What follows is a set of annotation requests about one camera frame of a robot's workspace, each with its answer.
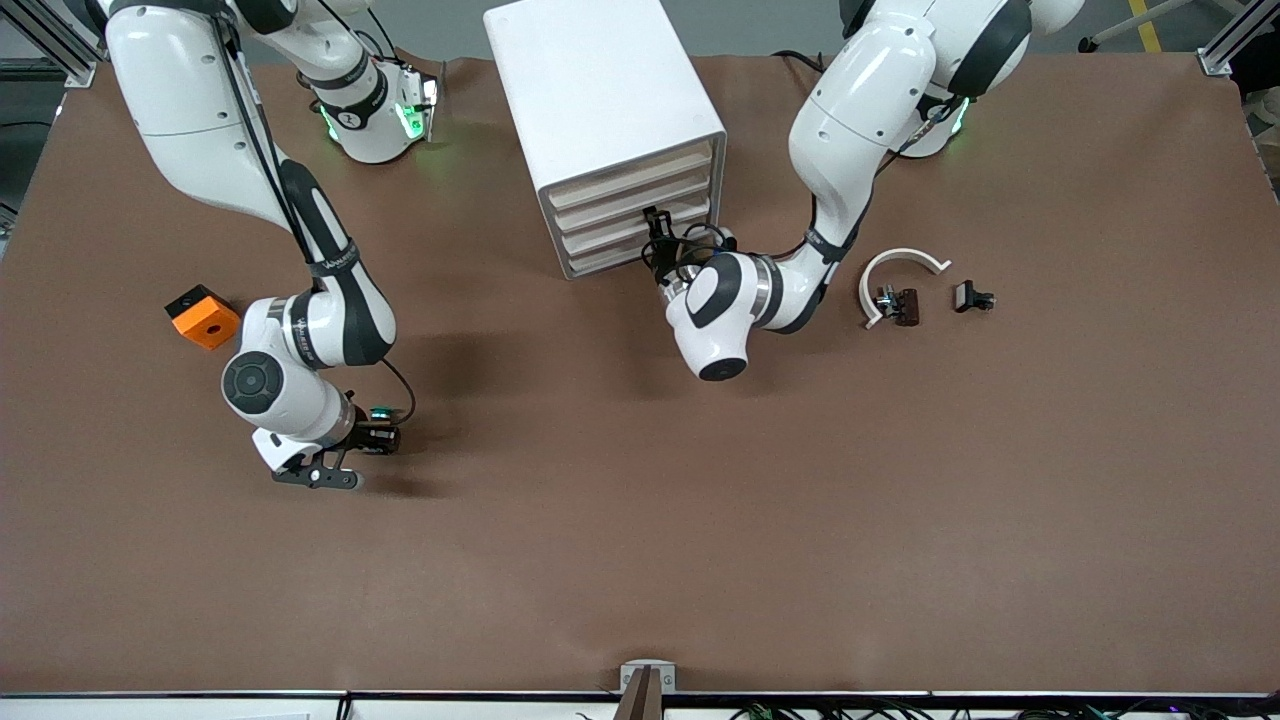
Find orange and black square box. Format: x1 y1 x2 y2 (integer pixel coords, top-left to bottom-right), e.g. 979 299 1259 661
164 284 243 351

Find dark brown small component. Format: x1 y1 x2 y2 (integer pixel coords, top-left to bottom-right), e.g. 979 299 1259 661
875 285 921 328

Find brown bar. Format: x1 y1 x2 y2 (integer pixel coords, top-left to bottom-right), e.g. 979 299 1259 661
612 667 664 720

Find brown paper table cover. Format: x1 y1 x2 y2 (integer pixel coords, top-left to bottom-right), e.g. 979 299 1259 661
0 50 1280 697

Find white cabinet drawer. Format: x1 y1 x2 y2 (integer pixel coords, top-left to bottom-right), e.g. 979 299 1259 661
546 142 714 213
565 225 661 280
552 165 714 237
558 188 715 258

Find grey metal bracket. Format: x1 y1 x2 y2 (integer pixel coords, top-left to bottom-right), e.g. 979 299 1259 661
619 659 677 694

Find grey stand leg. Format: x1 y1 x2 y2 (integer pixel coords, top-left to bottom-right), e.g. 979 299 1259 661
1077 0 1201 54

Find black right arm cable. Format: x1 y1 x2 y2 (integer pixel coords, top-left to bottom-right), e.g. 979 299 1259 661
205 0 417 431

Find aluminium frame profile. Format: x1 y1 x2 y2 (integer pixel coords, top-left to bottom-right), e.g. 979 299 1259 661
0 0 101 89
1198 0 1280 78

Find white curved plastic ring piece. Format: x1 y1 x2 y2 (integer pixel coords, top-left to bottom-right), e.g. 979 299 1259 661
858 247 953 331

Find white table edge frame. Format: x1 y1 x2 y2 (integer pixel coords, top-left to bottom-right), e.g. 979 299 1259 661
0 688 1280 720

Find white drawer cabinet housing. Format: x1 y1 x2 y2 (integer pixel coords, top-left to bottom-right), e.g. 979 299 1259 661
483 0 728 282

